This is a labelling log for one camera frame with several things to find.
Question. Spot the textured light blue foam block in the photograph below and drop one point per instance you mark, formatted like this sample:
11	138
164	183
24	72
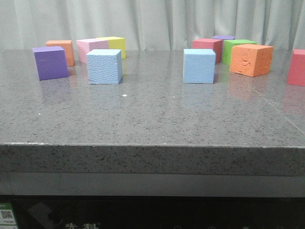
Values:
104	66

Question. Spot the pink foam block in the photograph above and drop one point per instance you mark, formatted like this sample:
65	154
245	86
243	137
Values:
86	45

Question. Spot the yellow foam block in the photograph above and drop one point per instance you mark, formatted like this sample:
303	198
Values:
116	43

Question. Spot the green foam block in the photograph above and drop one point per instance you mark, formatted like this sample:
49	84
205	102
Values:
228	45

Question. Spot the orange foam block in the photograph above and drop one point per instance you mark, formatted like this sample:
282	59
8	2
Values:
67	46
251	59

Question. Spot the orange foam block left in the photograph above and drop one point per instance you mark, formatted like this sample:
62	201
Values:
67	46

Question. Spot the green QR code sticker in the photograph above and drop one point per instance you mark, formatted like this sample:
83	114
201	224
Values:
7	217

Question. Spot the black appliance front panel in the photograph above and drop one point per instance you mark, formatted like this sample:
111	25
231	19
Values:
48	212

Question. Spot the purple foam block left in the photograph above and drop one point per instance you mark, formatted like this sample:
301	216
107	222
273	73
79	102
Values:
50	62

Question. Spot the orange foam block right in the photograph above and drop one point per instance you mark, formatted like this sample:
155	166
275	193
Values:
251	59

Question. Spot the red foam block centre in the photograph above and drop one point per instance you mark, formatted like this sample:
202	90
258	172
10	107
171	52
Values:
215	44

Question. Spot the purple foam block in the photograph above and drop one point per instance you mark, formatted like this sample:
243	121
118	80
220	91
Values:
223	37
50	62

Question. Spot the red foam block right edge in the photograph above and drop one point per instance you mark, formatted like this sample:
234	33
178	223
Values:
296	72

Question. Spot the smooth light blue foam block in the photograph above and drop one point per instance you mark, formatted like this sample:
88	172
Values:
198	66

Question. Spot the grey curtain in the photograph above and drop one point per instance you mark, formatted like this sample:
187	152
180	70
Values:
152	24

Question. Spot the purple foam block back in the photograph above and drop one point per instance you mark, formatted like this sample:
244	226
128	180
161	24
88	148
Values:
223	37

